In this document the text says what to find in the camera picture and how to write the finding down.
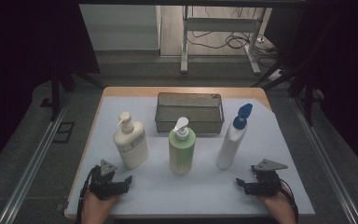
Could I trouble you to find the white desk frame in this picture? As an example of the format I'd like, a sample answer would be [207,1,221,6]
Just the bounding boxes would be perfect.
[180,5,263,76]

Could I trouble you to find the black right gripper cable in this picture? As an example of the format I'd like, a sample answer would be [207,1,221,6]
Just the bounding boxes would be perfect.
[279,178,300,224]

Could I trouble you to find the dark curtain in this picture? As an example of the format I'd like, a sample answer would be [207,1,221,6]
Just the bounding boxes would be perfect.
[0,0,101,179]
[263,0,358,183]

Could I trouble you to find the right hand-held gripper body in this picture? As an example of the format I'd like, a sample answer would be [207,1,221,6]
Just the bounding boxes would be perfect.
[250,158,289,198]

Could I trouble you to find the aluminium rail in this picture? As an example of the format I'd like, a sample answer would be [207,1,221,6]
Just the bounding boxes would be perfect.
[291,95,358,224]
[0,92,73,224]

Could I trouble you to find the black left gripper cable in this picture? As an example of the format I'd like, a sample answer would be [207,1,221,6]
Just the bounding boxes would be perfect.
[76,165,102,224]

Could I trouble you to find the metal mesh basket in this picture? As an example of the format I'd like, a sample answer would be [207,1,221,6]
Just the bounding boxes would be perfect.
[154,91,226,135]

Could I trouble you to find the person's right hand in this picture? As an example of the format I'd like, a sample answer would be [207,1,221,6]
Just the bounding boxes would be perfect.
[255,182,294,218]

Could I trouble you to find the person's left hand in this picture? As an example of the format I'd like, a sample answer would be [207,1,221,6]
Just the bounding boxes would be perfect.
[81,189,119,220]

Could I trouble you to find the white cabinet panel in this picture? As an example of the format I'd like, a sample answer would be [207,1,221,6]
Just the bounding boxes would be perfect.
[78,4,162,52]

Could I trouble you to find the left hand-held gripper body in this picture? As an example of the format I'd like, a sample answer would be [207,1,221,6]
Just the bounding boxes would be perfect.
[88,159,130,201]

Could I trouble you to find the pale blue table mat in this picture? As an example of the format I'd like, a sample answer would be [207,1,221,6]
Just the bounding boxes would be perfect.
[65,95,316,217]

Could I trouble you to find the white bottle with blue cap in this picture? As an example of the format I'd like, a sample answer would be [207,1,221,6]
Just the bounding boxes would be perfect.
[215,103,254,171]

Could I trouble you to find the green pump bottle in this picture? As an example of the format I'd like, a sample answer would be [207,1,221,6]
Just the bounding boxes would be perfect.
[168,116,197,176]

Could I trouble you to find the black metal stand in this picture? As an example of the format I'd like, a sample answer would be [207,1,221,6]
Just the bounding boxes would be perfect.
[251,46,325,127]
[39,62,104,123]

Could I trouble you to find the white power strip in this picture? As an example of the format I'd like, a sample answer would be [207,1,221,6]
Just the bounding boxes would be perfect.
[268,69,286,82]

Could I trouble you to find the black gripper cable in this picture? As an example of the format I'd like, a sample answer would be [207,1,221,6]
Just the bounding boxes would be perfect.
[279,178,300,224]
[76,165,102,224]

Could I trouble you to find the cream pump bottle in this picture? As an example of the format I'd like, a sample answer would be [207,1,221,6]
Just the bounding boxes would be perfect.
[113,111,150,171]

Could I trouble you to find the black cables on floor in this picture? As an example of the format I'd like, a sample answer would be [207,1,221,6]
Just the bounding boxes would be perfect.
[187,6,282,68]

